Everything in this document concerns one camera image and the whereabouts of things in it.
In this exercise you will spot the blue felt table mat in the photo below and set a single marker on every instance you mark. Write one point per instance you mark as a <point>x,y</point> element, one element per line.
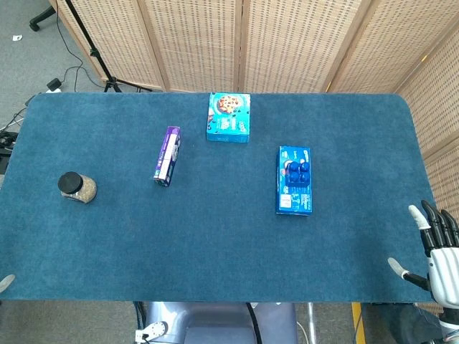
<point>215,243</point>

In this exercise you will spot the teal cookie box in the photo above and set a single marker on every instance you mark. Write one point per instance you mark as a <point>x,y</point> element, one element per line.
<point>228,118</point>

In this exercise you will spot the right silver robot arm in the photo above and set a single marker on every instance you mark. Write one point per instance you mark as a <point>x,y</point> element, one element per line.
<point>451,326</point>

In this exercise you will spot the metal table leg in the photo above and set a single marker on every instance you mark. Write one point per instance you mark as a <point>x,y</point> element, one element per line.
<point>311,324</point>

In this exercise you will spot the brown jar with black lid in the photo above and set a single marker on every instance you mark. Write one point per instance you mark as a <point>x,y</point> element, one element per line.
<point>77,188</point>

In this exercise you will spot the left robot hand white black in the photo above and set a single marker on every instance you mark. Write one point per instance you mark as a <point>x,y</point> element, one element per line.
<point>5,282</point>

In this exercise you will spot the black power adapter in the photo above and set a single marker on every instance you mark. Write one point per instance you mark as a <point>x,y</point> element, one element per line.
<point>54,84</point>

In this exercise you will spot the grey-blue robot torso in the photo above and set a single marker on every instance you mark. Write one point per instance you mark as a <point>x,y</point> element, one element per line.
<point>215,322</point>

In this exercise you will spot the yellow floor tape strip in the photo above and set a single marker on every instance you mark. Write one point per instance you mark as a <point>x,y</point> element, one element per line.
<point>358,322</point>

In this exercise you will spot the white paper scrap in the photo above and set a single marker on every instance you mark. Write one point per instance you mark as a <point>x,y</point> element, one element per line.
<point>17,37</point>

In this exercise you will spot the white round torso bracket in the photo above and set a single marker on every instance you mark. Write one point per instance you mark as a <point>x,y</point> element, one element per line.
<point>156,329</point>

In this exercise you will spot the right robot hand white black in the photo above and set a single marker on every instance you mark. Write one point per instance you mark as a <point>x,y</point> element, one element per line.
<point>444,272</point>

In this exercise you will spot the purple snack box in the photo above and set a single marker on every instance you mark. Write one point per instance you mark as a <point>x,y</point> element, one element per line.
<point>168,156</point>

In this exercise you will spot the black office chair base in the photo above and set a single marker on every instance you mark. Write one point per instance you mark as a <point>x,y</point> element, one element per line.
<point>40,18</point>

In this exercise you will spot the black equipment box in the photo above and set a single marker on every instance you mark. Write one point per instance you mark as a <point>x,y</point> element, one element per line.
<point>7,141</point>

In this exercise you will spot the black tripod stand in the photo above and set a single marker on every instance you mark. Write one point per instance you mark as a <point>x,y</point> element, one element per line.
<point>94,53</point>

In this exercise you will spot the blue cookie package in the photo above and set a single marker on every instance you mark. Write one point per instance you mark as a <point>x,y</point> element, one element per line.
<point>294,181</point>

